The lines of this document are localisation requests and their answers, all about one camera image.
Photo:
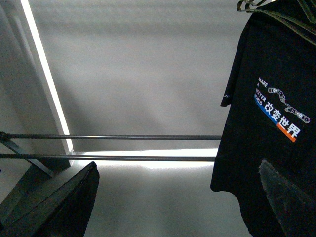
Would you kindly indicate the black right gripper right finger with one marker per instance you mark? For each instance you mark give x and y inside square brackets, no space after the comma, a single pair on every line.
[292,197]

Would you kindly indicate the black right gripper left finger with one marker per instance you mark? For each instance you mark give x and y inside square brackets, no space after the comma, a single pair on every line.
[64,212]

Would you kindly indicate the dark hanger of printed shirt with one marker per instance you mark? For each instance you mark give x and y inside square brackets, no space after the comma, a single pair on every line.
[250,6]

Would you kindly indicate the black t-shirt with colour print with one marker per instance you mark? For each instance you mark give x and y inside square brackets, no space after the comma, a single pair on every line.
[271,93]

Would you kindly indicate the dark perforated rack post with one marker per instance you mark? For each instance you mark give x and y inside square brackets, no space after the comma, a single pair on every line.
[18,176]

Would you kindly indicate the lower dark metal rail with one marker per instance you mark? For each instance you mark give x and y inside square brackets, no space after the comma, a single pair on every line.
[101,157]

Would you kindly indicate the dark metal rail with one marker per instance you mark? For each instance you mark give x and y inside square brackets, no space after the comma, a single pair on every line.
[7,136]
[101,157]

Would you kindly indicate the upper dark metal rail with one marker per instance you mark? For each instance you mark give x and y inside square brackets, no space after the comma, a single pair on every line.
[7,136]

